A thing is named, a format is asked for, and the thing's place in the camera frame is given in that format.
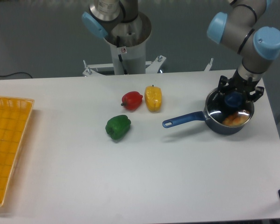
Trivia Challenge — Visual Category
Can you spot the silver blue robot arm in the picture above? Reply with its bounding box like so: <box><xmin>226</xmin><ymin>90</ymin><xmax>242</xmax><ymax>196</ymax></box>
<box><xmin>82</xmin><ymin>0</ymin><xmax>280</xmax><ymax>102</ymax></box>

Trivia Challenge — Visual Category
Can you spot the dark blue saucepan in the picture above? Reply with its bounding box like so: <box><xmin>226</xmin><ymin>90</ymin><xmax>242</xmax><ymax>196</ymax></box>
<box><xmin>162</xmin><ymin>90</ymin><xmax>248</xmax><ymax>135</ymax></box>

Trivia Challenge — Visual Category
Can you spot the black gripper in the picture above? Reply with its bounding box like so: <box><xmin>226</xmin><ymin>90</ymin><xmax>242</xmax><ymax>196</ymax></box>
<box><xmin>217</xmin><ymin>69</ymin><xmax>264</xmax><ymax>102</ymax></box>

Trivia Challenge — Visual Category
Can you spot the red bell pepper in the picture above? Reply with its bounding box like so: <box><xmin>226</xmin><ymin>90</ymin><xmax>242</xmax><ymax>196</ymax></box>
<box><xmin>121</xmin><ymin>91</ymin><xmax>143</xmax><ymax>111</ymax></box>

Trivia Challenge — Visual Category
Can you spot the glass lid with blue knob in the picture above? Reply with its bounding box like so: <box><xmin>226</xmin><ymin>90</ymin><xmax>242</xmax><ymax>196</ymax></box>
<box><xmin>206</xmin><ymin>89</ymin><xmax>254</xmax><ymax>127</ymax></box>

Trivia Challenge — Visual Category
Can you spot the black cable on floor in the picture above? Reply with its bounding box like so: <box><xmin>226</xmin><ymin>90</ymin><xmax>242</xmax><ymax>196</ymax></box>
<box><xmin>0</xmin><ymin>72</ymin><xmax>33</xmax><ymax>79</ymax></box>

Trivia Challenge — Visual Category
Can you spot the golden bread roll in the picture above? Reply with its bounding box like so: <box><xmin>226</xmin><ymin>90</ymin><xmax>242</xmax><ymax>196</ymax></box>
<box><xmin>222</xmin><ymin>112</ymin><xmax>250</xmax><ymax>127</ymax></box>

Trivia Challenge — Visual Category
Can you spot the green bell pepper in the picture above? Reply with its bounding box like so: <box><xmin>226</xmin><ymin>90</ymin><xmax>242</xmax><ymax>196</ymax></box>
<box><xmin>105</xmin><ymin>115</ymin><xmax>131</xmax><ymax>140</ymax></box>

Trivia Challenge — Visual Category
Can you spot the yellow woven basket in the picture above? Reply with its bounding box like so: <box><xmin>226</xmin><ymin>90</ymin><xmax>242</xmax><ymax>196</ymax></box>
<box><xmin>0</xmin><ymin>96</ymin><xmax>35</xmax><ymax>207</ymax></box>

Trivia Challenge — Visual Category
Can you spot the yellow bell pepper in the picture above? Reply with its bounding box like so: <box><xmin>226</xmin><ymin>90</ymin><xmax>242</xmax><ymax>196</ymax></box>
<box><xmin>145</xmin><ymin>85</ymin><xmax>162</xmax><ymax>112</ymax></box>

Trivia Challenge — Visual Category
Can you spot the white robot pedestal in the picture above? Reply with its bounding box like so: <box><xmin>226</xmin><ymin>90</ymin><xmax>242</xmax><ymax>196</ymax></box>
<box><xmin>82</xmin><ymin>11</ymin><xmax>214</xmax><ymax>77</ymax></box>

